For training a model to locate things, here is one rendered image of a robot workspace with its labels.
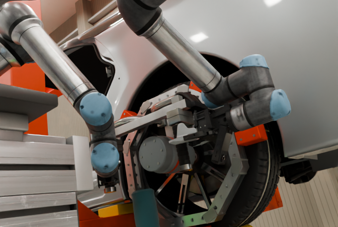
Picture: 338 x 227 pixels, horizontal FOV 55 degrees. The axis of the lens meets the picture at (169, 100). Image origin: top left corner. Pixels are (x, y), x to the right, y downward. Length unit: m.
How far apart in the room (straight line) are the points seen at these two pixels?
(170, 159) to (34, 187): 0.75
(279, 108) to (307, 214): 4.40
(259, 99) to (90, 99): 0.44
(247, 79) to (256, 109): 0.09
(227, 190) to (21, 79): 0.94
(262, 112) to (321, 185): 4.01
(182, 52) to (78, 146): 0.45
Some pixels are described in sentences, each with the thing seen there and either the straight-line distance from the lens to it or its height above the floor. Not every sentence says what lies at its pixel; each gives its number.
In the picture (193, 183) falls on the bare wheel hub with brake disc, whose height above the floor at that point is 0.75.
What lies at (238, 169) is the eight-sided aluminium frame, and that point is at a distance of 1.16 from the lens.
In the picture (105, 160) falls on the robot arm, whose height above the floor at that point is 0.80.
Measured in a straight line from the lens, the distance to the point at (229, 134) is 0.97.
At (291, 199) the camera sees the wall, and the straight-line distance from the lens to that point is 5.27.
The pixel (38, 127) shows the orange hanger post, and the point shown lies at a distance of 1.44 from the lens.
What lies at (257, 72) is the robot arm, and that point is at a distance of 0.92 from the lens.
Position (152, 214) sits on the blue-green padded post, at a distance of 1.25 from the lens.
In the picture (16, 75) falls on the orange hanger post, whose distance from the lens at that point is 1.48.
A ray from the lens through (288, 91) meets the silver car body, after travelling 1.24.
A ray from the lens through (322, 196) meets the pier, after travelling 4.88.
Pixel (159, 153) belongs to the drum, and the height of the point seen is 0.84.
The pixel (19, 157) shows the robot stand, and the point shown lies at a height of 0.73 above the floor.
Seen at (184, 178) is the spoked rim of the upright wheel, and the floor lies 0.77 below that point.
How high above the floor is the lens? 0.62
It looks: 20 degrees up
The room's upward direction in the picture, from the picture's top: 11 degrees counter-clockwise
